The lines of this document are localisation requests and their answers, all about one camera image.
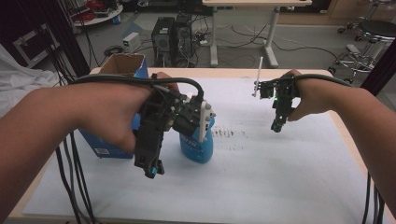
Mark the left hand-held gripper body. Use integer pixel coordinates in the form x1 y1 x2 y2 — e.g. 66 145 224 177
138 89 217 144

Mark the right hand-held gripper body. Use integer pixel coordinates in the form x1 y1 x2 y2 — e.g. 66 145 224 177
251 56 301 110

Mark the blue spray bottle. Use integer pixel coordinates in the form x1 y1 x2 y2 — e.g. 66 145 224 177
178 112 218 165

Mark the person's right hand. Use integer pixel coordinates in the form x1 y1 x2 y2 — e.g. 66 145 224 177
284 68 339 123

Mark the person's left hand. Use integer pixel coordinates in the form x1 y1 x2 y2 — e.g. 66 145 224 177
69 71 180 155

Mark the white-legged desk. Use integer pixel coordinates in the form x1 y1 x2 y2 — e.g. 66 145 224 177
201 0 313 69

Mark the black computer tower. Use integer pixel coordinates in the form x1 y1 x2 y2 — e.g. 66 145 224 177
150 16 176 68
173 12 196 68

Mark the blue cardboard box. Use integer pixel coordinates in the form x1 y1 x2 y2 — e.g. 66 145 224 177
78 52 149 160

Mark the small white box device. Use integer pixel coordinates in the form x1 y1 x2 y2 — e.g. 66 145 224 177
121 31 142 53

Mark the dark curtain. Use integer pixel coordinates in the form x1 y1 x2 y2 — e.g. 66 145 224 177
0 0 92 79
360 39 396 97

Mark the black round stool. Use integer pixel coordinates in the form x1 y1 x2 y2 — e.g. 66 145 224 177
327 19 396 85

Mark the round white table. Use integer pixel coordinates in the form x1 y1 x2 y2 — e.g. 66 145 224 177
72 0 124 28

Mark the white cloth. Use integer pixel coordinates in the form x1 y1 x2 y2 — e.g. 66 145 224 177
0 43 61 119

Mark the right gripper grey cable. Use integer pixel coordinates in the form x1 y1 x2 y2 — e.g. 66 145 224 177
293 73 353 88

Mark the gripper grey cable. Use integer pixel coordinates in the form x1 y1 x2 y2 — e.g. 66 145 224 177
293 73 353 88
68 74 205 101

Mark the black floor cable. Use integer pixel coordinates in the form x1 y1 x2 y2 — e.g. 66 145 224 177
218 23 341 64

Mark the left gripper grey cable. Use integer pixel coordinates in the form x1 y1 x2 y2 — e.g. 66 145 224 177
68 74 205 101

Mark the hanging black cable bundle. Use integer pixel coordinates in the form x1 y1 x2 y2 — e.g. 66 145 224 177
361 171 387 224
54 131 96 224

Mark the coiled black cable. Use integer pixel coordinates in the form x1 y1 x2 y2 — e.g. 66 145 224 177
103 44 125 58

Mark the grey metal frame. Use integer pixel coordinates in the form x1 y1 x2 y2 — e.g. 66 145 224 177
12 22 61 69

